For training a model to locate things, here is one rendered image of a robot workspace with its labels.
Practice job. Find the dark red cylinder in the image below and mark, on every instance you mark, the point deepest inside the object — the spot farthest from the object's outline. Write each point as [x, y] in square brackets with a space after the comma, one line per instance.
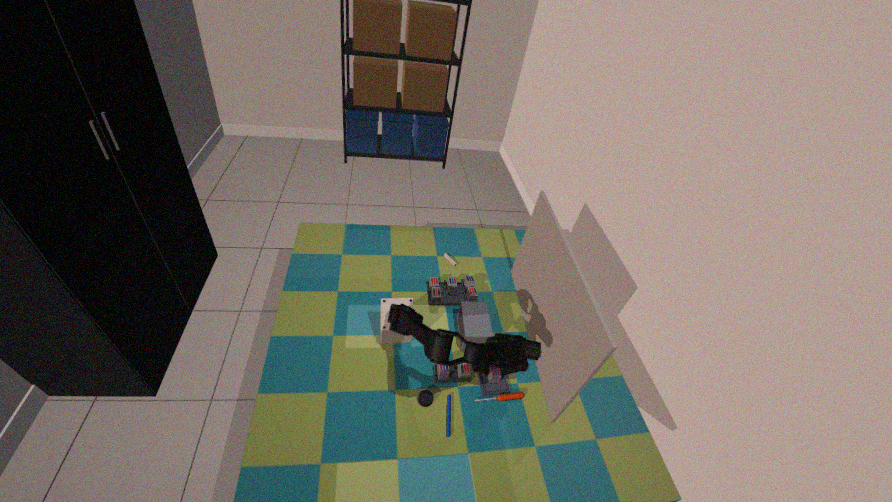
[507, 396]

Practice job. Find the black short cylinder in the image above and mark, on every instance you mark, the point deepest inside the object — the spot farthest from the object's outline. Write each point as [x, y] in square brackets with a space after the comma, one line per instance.
[425, 398]

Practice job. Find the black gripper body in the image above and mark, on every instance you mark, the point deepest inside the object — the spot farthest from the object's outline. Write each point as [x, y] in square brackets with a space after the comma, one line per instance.
[485, 365]

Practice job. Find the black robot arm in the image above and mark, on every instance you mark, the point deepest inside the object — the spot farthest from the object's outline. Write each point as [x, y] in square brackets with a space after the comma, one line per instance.
[510, 349]

